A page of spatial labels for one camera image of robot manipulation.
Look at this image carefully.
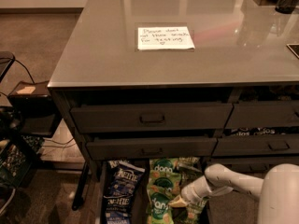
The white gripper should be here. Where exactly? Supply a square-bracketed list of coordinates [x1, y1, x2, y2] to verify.
[168, 176, 213, 208]

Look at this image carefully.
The green rice chip bag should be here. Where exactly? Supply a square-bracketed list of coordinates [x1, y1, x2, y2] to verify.
[147, 190, 174, 224]
[147, 170, 181, 195]
[149, 158, 178, 177]

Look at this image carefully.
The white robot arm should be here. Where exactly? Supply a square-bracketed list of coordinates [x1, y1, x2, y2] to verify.
[169, 163, 299, 224]

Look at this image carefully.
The lower green Kettle chip bag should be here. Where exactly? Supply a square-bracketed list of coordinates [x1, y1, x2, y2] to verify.
[175, 199, 209, 224]

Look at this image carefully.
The green kettle chip bag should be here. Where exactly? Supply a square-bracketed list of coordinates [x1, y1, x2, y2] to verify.
[178, 157, 199, 166]
[178, 164, 203, 188]
[175, 199, 209, 224]

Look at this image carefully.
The upper green Kettle chip bag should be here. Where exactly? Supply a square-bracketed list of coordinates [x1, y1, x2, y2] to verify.
[178, 164, 203, 188]

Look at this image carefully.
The rear green Kettle chip bag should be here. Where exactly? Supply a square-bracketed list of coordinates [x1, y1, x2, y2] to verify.
[178, 157, 199, 166]

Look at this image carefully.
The middle left drawer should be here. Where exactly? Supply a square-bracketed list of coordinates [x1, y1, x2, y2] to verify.
[86, 136, 217, 160]

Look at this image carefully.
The upper blue Kettle chip bag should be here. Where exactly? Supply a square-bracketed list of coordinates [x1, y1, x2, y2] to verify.
[108, 161, 145, 197]

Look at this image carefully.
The blue kettle chip bag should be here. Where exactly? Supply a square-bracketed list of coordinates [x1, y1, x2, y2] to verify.
[108, 161, 145, 197]
[105, 196, 131, 224]
[107, 160, 129, 170]

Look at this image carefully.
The lower blue Kettle chip bag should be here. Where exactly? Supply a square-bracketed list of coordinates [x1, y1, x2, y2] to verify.
[105, 196, 131, 224]

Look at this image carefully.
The rear blue Kettle chip bag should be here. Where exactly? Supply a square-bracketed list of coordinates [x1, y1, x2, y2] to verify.
[107, 160, 129, 170]

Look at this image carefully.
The top left drawer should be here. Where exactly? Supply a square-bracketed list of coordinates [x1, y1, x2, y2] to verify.
[70, 103, 233, 133]

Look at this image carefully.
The middle right drawer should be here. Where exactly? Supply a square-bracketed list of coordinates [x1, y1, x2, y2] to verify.
[212, 134, 299, 157]

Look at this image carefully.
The dark snack bags middle drawer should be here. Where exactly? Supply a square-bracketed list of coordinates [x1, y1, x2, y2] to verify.
[224, 126, 299, 136]

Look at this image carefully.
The top right drawer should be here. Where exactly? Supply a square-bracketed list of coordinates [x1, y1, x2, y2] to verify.
[226, 101, 299, 129]

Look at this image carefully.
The dark tablet on counter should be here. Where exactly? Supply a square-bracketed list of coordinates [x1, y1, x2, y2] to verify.
[286, 44, 299, 59]

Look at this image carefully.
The grey cabinet with glass top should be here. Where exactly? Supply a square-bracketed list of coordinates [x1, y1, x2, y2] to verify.
[47, 0, 299, 212]

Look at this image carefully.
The white handwritten paper note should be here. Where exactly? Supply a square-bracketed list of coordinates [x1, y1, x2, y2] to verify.
[137, 26, 194, 50]

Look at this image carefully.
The black cart at left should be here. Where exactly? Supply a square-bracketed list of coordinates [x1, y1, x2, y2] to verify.
[0, 50, 45, 217]

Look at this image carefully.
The black box with label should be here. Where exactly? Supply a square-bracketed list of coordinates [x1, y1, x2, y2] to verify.
[7, 81, 62, 137]

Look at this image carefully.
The black cable at left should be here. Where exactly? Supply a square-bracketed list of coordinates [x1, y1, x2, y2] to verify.
[0, 57, 37, 85]

